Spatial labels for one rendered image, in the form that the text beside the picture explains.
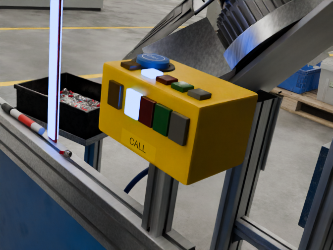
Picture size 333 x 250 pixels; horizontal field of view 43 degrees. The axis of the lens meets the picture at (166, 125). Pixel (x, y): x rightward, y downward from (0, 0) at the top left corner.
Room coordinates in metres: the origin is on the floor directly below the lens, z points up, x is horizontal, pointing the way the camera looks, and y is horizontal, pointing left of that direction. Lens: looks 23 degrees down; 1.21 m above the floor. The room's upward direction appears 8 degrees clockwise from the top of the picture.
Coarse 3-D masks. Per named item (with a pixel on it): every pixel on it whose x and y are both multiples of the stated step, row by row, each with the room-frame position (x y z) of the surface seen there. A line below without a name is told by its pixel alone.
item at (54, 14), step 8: (56, 0) 0.67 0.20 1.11; (56, 8) 0.67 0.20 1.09; (56, 16) 0.67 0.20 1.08; (56, 24) 0.67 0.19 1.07; (56, 32) 0.67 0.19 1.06; (56, 40) 0.67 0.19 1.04; (56, 48) 0.67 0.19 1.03; (56, 56) 0.67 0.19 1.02; (56, 64) 0.67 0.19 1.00; (48, 104) 0.68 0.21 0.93; (48, 112) 0.68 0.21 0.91; (48, 120) 0.68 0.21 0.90; (48, 128) 0.68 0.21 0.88
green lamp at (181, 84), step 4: (172, 84) 0.42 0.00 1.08; (176, 84) 0.41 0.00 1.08; (180, 84) 0.42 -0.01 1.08; (184, 84) 0.42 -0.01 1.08; (188, 84) 0.42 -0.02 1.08; (176, 88) 0.41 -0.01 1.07; (180, 88) 0.41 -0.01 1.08; (184, 88) 0.41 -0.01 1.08; (188, 88) 0.41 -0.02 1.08; (192, 88) 0.42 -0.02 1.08
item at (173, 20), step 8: (184, 0) 1.05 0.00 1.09; (192, 0) 1.03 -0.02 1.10; (176, 8) 1.06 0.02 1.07; (184, 8) 1.02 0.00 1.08; (192, 8) 0.99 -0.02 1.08; (168, 16) 1.05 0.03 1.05; (176, 16) 1.02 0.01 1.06; (184, 16) 0.99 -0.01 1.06; (160, 24) 1.05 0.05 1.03; (168, 24) 1.01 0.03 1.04; (176, 24) 0.98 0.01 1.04; (152, 32) 1.05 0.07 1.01; (160, 32) 1.01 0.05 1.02; (168, 32) 0.98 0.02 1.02; (144, 40) 1.04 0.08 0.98; (152, 40) 1.00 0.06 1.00; (136, 48) 1.04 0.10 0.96; (128, 56) 1.02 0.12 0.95; (136, 56) 0.97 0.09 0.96
